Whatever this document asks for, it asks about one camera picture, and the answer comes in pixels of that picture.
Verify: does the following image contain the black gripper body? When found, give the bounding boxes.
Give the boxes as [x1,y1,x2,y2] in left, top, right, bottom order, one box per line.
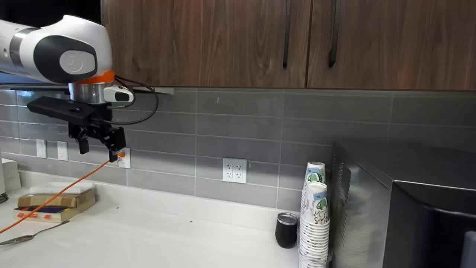
[67,105,114,142]

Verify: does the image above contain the wide wooden cabinet door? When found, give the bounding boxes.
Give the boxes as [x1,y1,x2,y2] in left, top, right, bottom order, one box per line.
[99,0,313,91]

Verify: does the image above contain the black door handle bar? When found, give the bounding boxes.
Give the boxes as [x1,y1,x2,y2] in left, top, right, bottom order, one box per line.
[279,0,293,72]
[327,0,343,70]

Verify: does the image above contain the narrow wooden cabinet door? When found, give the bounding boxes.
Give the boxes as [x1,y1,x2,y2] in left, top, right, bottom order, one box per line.
[305,0,476,93]

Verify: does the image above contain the white outlet with orange plug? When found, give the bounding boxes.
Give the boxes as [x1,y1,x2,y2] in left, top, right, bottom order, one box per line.
[116,146,132,172]

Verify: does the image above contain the cardboard box with white lid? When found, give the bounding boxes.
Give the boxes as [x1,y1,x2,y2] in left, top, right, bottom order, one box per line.
[16,181,98,210]

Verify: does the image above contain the flat box with red print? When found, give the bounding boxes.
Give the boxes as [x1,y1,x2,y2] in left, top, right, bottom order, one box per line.
[11,204,83,227]

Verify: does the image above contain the white countertop container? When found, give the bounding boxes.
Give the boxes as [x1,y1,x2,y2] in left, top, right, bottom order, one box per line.
[0,157,22,196]

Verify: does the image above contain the metal table knife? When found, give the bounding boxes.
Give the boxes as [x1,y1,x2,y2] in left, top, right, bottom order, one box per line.
[0,219,71,248]

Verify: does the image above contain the black insulated tumbler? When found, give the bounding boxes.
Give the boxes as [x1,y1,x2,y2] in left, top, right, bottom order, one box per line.
[273,212,300,251]

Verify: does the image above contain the short paper cup stack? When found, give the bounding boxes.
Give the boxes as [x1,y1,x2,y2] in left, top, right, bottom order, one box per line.
[297,182,331,268]

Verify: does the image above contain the steel appliance with black front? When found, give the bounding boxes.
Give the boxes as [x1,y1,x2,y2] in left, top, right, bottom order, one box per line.
[330,140,476,268]

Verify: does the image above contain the white single wall outlet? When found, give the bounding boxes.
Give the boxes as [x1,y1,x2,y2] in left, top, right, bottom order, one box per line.
[55,140,69,163]
[34,137,47,160]

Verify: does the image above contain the white grey cable connector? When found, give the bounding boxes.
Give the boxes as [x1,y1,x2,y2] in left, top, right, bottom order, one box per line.
[104,84,135,106]

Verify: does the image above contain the orange wrist clamp ring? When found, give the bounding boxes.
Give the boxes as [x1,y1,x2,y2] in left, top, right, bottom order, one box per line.
[77,69,117,85]

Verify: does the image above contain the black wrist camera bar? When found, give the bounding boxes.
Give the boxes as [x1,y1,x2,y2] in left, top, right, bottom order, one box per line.
[25,96,98,124]

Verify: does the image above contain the orange power cable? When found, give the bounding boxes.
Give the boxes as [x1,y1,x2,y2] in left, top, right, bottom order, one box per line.
[0,151,125,237]

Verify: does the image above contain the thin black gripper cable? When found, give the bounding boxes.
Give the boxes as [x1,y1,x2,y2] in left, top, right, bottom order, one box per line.
[110,75,162,127]

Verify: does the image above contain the black open wall shelf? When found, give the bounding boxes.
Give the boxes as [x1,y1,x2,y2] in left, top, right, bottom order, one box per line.
[0,0,104,29]

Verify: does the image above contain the white double wall outlet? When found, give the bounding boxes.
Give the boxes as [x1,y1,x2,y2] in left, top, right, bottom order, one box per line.
[220,157,248,187]

